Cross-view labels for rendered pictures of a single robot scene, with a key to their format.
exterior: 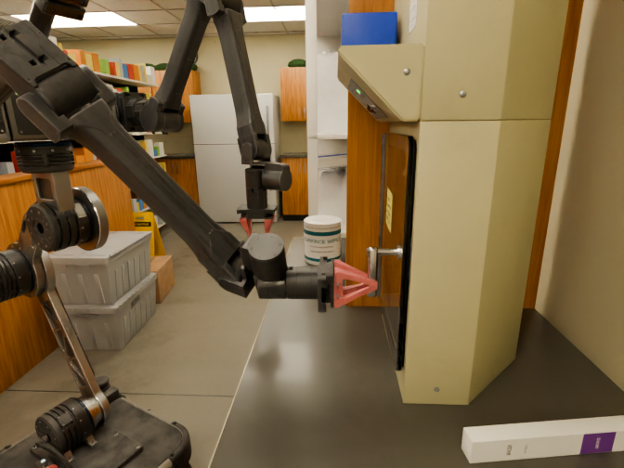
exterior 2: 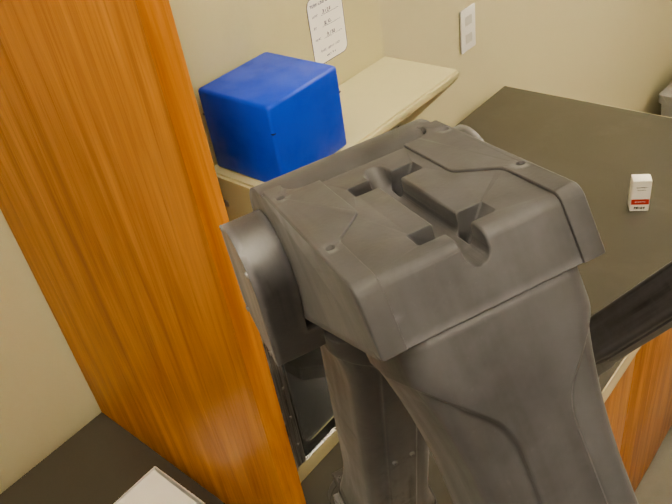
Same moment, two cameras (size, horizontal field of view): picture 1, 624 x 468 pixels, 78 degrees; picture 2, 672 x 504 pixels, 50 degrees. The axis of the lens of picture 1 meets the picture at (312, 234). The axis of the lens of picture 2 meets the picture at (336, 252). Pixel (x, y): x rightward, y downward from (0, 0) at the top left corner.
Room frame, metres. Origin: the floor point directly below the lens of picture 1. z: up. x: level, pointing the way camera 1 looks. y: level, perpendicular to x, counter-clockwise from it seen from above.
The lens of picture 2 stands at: (1.30, 0.37, 1.88)
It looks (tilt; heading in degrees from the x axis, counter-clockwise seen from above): 37 degrees down; 222
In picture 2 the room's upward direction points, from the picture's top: 10 degrees counter-clockwise
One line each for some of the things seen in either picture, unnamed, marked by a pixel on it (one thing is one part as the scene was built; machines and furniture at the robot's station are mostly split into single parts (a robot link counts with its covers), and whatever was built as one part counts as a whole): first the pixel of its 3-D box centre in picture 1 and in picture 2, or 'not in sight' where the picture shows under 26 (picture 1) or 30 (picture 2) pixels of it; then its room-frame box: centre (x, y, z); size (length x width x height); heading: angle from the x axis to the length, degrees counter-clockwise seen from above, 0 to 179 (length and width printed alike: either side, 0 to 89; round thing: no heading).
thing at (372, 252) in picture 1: (382, 270); not in sight; (0.62, -0.12, 1.17); 0.05 x 0.03 x 0.10; 86
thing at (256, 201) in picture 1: (256, 200); not in sight; (1.04, 0.15, 1.21); 0.10 x 0.07 x 0.07; 86
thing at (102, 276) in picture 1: (107, 265); not in sight; (2.48, 1.40, 0.49); 0.60 x 0.42 x 0.33; 176
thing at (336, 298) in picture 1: (349, 281); not in sight; (0.63, -0.06, 1.14); 0.09 x 0.07 x 0.07; 86
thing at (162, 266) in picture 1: (149, 279); not in sight; (3.09, 1.41, 0.14); 0.41 x 0.32 x 0.28; 3
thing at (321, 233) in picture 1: (322, 240); not in sight; (1.30, -0.04, 1.02); 0.13 x 0.13 x 0.15
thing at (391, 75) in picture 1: (370, 92); (346, 154); (0.73, -0.11, 1.46); 0.32 x 0.11 x 0.10; 176
